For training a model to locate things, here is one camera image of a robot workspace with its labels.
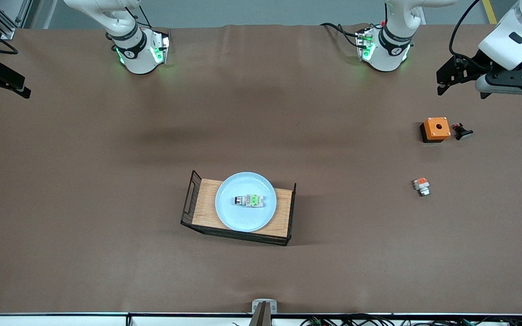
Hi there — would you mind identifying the red push button switch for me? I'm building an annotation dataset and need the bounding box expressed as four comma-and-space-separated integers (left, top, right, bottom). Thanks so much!
234, 193, 266, 209

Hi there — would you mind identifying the light blue round plate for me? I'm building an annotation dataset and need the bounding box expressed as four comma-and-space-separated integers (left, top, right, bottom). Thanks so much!
215, 171, 278, 233

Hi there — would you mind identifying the small black red button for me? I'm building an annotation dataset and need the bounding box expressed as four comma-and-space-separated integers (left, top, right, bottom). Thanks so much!
451, 122, 474, 141

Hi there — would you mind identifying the brown table mat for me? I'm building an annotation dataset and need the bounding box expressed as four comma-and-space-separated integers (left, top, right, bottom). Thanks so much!
0, 24, 522, 315

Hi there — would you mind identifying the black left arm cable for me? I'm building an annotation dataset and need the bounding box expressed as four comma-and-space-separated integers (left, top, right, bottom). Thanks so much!
449, 0, 486, 68

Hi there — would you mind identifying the orange button enclosure box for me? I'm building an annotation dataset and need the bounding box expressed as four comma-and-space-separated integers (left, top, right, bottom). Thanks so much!
420, 117, 451, 144

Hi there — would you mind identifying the black base power cable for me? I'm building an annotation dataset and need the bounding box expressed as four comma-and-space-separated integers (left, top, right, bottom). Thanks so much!
320, 23, 362, 48

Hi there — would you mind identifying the thin black base cable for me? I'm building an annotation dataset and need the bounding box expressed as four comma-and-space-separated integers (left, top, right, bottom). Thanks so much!
139, 4, 154, 29

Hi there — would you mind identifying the black wire tray wooden base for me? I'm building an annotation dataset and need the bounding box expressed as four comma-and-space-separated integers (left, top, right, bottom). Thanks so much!
181, 168, 298, 247

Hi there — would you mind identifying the white table edge rail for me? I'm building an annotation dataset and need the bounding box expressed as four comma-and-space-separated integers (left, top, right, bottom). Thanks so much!
0, 312, 522, 326

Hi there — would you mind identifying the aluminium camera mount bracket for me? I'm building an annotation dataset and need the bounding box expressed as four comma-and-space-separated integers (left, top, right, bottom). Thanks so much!
251, 299, 278, 326

